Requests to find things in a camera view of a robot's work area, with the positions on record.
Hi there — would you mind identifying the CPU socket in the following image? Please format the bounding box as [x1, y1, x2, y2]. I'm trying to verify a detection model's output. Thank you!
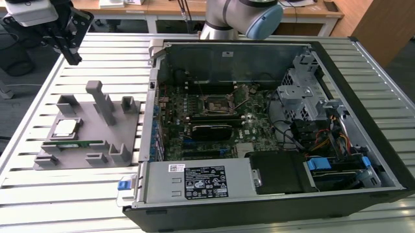
[200, 94, 236, 116]

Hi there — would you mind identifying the wooden desk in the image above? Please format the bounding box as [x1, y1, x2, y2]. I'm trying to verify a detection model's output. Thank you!
[73, 0, 345, 37]

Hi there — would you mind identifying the silver drive cage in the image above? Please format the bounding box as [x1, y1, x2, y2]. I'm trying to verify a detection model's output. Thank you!
[276, 54, 328, 122]

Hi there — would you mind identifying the wooden cabinet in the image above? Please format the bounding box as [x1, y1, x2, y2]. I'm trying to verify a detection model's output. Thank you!
[329, 0, 415, 67]

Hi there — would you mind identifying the black graphics card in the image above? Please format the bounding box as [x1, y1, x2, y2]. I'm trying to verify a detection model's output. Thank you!
[189, 124, 233, 142]

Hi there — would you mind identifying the grey metal stand foot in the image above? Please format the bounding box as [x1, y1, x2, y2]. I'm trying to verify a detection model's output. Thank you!
[0, 80, 14, 100]

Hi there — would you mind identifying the black rating label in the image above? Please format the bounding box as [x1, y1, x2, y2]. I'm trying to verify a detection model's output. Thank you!
[184, 166, 229, 201]

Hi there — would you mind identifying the black mesh waste bin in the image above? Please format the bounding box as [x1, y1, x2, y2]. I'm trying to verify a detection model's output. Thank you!
[0, 30, 37, 77]

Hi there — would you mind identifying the grey power supply unit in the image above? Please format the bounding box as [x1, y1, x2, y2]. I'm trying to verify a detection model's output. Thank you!
[141, 159, 265, 203]

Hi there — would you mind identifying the green motherboard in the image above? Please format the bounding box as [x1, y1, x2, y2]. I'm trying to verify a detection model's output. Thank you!
[154, 82, 282, 162]

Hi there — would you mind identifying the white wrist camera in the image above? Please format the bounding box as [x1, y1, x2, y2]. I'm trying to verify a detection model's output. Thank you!
[5, 0, 60, 27]

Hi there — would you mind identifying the black open PC case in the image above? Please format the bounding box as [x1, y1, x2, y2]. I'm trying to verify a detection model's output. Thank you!
[121, 36, 415, 233]

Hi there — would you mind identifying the silver finned heatsink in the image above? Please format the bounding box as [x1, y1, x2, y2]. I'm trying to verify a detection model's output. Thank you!
[234, 143, 254, 158]

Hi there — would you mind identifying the black plastic shroud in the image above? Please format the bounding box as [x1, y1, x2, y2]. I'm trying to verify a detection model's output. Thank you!
[244, 150, 317, 195]

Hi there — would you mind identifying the blue disk carrier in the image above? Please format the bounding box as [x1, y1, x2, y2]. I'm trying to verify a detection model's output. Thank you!
[305, 157, 330, 172]

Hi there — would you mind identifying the green RAM stick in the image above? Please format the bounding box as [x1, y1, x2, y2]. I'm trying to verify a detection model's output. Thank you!
[44, 139, 104, 149]

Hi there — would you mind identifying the dark RAM stick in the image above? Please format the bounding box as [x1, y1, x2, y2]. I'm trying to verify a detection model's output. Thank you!
[189, 118, 242, 127]

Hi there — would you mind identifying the grey parts rack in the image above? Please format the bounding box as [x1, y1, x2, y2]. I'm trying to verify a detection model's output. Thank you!
[32, 80, 141, 171]

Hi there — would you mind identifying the metal socket cover frame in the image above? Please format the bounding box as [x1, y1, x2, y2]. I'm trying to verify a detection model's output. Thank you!
[228, 83, 252, 110]

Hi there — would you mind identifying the silver square CPU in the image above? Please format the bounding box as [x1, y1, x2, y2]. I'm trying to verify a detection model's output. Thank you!
[50, 119, 81, 141]

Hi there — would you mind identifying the blue grey case latch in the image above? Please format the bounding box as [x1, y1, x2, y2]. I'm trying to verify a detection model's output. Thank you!
[116, 174, 137, 202]

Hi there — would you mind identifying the coloured power wire bundle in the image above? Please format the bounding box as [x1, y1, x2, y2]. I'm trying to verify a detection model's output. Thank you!
[304, 114, 352, 158]

